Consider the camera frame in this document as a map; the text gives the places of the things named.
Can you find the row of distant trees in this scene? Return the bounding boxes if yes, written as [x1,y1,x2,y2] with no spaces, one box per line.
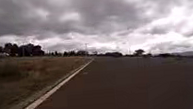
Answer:
[45,45,124,64]

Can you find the tall thin pole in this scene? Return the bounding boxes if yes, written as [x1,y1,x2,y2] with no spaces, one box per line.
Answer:
[83,42,89,53]

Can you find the dark asphalt road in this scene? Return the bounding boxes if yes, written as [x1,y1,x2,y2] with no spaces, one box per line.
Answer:
[10,47,193,109]

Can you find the lone flat-topped tree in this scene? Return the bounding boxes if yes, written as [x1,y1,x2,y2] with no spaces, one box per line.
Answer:
[132,48,146,57]

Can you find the dark clump of trees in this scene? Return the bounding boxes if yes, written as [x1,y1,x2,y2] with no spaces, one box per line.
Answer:
[0,39,46,61]

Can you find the dry brown grass field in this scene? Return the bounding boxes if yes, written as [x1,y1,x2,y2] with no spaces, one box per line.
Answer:
[0,49,97,109]

